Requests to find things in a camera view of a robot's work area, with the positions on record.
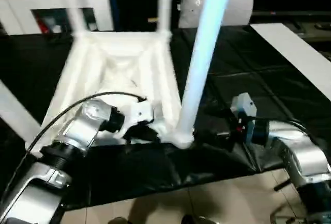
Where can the white plastic table top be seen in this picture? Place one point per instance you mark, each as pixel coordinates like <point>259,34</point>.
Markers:
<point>116,58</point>

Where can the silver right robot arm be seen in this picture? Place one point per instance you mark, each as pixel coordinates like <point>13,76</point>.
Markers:
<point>305,154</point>

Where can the white flat panel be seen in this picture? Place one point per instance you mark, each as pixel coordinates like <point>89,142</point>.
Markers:
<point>292,53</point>

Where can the black work mat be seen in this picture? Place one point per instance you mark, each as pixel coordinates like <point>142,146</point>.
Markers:
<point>258,79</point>

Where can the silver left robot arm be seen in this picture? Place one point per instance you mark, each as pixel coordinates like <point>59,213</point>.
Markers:
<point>82,128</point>

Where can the grey printed cushion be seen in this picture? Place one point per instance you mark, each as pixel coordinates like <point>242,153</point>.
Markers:
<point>240,6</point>

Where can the dark round robot part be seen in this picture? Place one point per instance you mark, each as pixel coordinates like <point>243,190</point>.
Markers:
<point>194,220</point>

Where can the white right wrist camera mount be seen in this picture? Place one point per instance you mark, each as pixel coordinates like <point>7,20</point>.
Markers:
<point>245,105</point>

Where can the black sofa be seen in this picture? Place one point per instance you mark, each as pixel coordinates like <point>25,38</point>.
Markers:
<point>134,1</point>

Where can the gold sofa label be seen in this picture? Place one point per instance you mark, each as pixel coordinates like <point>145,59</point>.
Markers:
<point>153,20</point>

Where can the brown low bench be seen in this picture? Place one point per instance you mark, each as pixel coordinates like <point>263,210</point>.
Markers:
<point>310,32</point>

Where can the black metal stand leg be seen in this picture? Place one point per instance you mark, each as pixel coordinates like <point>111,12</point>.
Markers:
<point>282,185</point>

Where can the white plastic table leg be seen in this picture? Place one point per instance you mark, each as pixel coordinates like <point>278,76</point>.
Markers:
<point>73,14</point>
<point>204,40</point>
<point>15,110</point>
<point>165,6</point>

